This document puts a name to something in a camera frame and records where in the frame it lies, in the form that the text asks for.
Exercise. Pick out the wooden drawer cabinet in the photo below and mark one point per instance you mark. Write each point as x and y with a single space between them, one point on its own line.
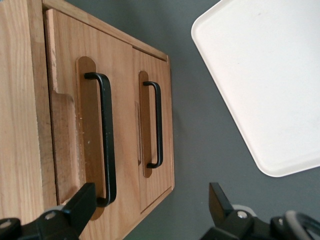
17 100

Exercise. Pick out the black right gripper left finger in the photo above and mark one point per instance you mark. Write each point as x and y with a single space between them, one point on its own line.
77 210

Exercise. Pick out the beige plastic tray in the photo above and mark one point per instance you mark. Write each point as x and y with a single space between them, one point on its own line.
270 80

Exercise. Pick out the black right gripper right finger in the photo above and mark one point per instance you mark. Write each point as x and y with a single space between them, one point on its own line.
225 220

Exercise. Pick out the wooden drawer with plain front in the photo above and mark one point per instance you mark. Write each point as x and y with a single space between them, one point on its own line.
166 112

